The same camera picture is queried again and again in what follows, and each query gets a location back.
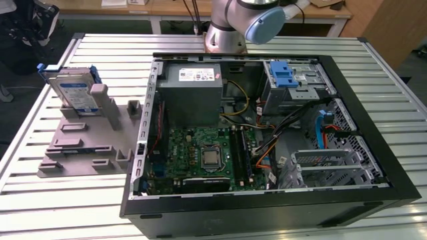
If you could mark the silver CPU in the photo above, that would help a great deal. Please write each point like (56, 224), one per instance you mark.
(209, 158)

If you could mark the wooden desk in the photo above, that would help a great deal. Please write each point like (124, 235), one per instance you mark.
(167, 10)

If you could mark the blue drive latch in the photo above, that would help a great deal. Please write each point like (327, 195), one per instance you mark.
(281, 75)

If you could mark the grey metal drive cage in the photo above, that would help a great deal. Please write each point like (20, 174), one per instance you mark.
(276, 100)

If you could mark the grey metal disk bay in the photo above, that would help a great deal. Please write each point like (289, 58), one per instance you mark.
(329, 168)

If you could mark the CPU socket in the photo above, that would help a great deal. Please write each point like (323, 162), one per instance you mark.
(211, 147)

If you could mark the wooden cabinet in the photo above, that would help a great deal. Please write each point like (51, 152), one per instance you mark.
(383, 25)

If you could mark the grey power supply unit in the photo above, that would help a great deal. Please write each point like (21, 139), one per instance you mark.
(189, 100)

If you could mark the grey parts rack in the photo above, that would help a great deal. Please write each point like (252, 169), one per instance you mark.
(89, 140)

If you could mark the green motherboard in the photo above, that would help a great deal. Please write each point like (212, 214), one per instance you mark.
(183, 150)

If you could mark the black graphics card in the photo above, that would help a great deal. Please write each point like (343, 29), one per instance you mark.
(203, 183)

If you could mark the grey floor stand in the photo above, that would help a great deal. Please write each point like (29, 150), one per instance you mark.
(5, 93)

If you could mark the brown cardboard piece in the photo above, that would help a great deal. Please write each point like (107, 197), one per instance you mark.
(324, 3)

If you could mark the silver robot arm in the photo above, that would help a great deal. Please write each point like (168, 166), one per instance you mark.
(227, 25)

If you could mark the hard disk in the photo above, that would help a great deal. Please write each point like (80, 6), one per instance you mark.
(76, 90)

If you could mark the black open PC case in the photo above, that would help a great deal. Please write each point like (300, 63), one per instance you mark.
(267, 207)

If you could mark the white box with label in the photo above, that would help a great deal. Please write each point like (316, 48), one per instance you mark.
(137, 2)

